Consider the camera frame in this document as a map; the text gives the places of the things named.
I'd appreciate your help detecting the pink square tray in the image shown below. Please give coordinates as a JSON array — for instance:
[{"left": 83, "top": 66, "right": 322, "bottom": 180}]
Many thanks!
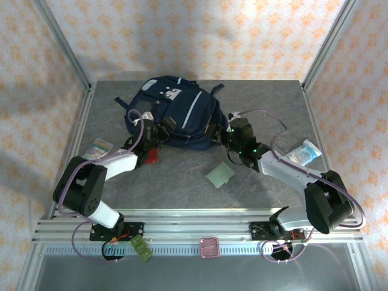
[{"left": 199, "top": 238, "right": 219, "bottom": 259}]

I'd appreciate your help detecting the aluminium side rail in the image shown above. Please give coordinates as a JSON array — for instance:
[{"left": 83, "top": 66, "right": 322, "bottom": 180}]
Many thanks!
[
  {"left": 45, "top": 81, "right": 98, "bottom": 219},
  {"left": 301, "top": 81, "right": 349, "bottom": 218}
]

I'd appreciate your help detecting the slotted grey cable duct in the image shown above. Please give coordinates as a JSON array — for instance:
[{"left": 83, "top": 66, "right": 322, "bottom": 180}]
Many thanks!
[{"left": 42, "top": 244, "right": 304, "bottom": 257}]

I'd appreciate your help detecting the green white paper packet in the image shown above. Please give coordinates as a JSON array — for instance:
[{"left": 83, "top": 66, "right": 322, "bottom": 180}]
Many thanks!
[{"left": 83, "top": 138, "right": 113, "bottom": 161}]

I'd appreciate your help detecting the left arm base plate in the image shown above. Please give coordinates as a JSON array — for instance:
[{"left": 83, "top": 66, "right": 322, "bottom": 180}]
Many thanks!
[{"left": 90, "top": 222, "right": 144, "bottom": 242}]

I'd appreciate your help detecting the aluminium lower frame bar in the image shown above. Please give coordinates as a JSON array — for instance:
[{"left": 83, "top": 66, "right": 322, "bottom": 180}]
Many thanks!
[
  {"left": 16, "top": 244, "right": 46, "bottom": 291},
  {"left": 347, "top": 242, "right": 374, "bottom": 291}
]

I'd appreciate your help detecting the red wallet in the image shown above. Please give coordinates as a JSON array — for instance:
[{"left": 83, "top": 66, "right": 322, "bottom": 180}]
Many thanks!
[{"left": 144, "top": 148, "right": 160, "bottom": 164}]

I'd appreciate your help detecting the aluminium frame post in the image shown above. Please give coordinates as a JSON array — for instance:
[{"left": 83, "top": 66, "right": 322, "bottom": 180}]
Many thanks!
[
  {"left": 302, "top": 0, "right": 363, "bottom": 90},
  {"left": 32, "top": 0, "right": 93, "bottom": 90}
]

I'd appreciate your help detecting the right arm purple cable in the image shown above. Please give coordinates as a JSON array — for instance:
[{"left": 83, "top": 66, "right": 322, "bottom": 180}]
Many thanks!
[{"left": 239, "top": 108, "right": 367, "bottom": 264}]

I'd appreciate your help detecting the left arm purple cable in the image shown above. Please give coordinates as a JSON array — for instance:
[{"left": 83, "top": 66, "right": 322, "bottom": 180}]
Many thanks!
[{"left": 56, "top": 109, "right": 146, "bottom": 264}]

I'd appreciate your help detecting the green button pad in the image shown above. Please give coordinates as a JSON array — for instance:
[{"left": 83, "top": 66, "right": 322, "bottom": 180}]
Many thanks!
[{"left": 129, "top": 235, "right": 152, "bottom": 261}]

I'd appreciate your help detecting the aluminium mounting rail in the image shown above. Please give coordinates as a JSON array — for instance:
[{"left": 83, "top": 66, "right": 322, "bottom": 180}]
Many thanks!
[{"left": 32, "top": 208, "right": 363, "bottom": 243}]

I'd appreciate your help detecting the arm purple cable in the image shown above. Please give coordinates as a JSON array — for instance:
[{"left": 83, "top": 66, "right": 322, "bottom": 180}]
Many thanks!
[
  {"left": 56, "top": 109, "right": 146, "bottom": 264},
  {"left": 239, "top": 108, "right": 367, "bottom": 264}
]

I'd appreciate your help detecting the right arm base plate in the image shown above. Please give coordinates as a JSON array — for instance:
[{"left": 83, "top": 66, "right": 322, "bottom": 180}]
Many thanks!
[{"left": 249, "top": 222, "right": 306, "bottom": 242}]

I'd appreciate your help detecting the light green card holder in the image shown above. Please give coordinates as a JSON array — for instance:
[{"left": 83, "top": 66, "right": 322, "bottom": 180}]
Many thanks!
[{"left": 204, "top": 161, "right": 236, "bottom": 189}]

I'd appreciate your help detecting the blue face mask pack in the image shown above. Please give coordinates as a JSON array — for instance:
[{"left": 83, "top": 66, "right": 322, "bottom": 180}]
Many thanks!
[{"left": 283, "top": 139, "right": 323, "bottom": 167}]

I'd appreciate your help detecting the navy blue backpack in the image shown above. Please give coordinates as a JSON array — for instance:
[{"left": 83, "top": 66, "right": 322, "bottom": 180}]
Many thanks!
[{"left": 114, "top": 75, "right": 228, "bottom": 152}]

